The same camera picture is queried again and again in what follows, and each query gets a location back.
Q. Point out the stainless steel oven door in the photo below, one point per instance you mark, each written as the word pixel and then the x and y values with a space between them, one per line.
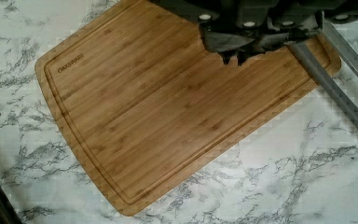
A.
pixel 342 89

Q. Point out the bamboo cutting board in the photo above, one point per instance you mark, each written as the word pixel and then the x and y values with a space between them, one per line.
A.
pixel 143 105

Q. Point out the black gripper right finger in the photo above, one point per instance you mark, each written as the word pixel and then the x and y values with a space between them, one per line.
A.
pixel 271 42

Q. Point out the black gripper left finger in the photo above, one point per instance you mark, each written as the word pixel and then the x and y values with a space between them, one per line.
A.
pixel 226 45

